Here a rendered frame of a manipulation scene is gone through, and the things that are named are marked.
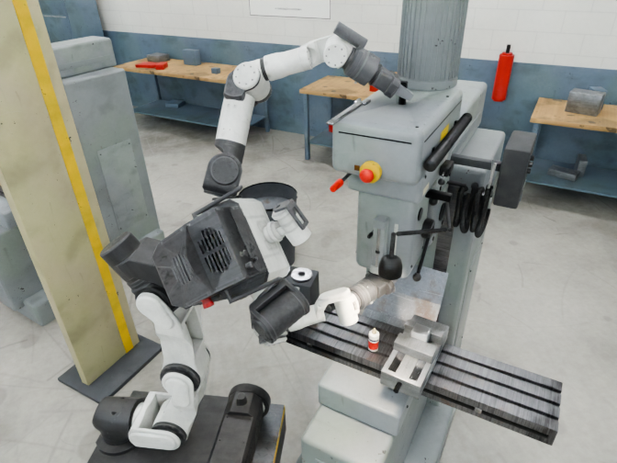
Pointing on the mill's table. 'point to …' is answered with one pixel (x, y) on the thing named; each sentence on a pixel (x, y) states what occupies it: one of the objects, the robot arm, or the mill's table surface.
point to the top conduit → (447, 142)
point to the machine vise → (390, 374)
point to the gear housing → (397, 186)
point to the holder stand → (305, 282)
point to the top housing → (395, 133)
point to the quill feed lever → (424, 246)
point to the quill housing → (377, 205)
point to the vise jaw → (419, 349)
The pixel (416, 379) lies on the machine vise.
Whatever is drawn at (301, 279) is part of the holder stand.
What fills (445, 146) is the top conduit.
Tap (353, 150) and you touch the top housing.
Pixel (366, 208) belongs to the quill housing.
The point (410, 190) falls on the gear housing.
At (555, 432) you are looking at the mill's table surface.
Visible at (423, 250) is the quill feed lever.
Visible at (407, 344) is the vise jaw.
